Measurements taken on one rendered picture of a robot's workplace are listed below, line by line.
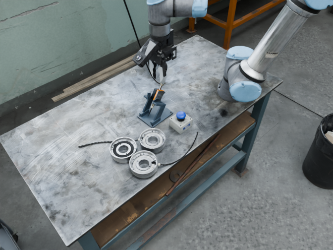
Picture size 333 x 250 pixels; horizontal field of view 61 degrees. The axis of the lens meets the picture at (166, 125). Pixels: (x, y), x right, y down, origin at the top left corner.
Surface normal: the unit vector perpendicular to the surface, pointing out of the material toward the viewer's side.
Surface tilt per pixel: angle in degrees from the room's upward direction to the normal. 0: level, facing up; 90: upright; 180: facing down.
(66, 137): 0
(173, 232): 0
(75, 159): 0
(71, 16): 90
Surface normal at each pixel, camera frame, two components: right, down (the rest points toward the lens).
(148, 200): -0.01, -0.67
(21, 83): 0.66, 0.55
